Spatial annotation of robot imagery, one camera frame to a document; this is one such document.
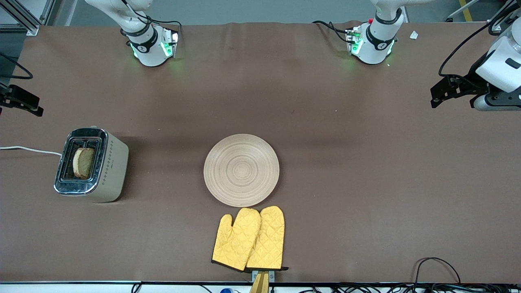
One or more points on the aluminium frame profile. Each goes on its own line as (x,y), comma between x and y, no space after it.
(24,18)
(498,20)

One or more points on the wooden clamp bar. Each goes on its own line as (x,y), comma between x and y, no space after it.
(260,285)

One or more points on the small white paper tag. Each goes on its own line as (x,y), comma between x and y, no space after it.
(414,35)

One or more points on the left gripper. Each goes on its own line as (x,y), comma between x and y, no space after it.
(471,81)

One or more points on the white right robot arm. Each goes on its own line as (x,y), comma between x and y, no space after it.
(150,53)

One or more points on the brown bread slice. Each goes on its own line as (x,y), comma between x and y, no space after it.
(84,162)

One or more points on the beige chrome two-slot toaster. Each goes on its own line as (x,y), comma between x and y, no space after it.
(108,171)

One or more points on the round wooden plate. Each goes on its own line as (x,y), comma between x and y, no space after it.
(242,171)

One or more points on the small metal bracket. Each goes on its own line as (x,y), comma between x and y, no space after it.
(272,276)

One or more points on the yellow quilted oven mitt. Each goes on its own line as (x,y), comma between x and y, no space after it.
(236,240)
(268,240)

